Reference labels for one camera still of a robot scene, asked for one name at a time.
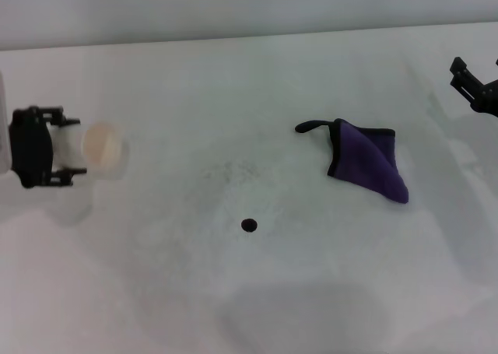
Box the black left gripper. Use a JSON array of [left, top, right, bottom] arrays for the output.
[[8, 105, 88, 189]]

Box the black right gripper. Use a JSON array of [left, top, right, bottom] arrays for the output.
[[449, 56, 498, 117]]

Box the white paper cup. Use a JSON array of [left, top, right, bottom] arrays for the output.
[[49, 121, 130, 180]]

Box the purple rag with black trim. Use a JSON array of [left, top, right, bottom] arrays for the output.
[[294, 117, 410, 205]]

